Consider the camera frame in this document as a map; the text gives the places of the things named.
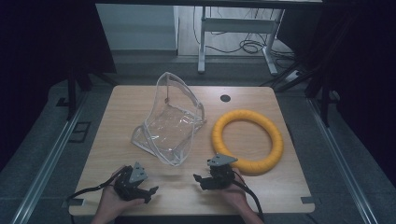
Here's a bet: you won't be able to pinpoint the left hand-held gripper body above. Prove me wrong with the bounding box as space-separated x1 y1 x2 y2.
113 161 149 203

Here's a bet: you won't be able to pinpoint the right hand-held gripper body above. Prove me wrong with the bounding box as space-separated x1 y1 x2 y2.
202 153 239 191

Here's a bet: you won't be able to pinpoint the yellow foam ring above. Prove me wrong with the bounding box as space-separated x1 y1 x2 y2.
211 108 285 175

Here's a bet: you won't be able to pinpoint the clear plastic zip bag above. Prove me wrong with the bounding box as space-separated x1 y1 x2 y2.
130 71 207 167

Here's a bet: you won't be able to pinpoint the person's right hand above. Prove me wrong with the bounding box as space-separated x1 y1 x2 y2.
218 169 250 214

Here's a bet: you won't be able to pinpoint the person's left hand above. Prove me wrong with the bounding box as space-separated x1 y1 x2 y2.
98 166 147 217

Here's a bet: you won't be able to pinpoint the black metal stand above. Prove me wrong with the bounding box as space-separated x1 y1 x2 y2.
55 70 120 121
259 60 342 129

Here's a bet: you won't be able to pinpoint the white power strip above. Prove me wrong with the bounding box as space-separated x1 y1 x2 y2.
284 69 304 83

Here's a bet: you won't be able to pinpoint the dark curtain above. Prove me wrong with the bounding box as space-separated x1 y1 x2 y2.
0 0 118 171
276 0 396 178

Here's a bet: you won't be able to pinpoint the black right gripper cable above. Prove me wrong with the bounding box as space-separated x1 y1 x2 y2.
232 171 265 222

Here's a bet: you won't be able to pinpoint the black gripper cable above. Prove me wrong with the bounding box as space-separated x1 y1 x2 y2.
232 171 265 222
65 166 129 203

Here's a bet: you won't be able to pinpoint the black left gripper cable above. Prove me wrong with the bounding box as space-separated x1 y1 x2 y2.
65 166 129 203

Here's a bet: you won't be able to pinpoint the grey metal floor rail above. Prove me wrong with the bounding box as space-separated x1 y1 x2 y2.
306 96 380 224
8 92 90 224

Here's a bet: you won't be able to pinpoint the black floor cables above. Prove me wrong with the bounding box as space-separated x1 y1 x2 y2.
191 6 296 68

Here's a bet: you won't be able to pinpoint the white metal desk frame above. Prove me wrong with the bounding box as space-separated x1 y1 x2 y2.
197 6 285 76

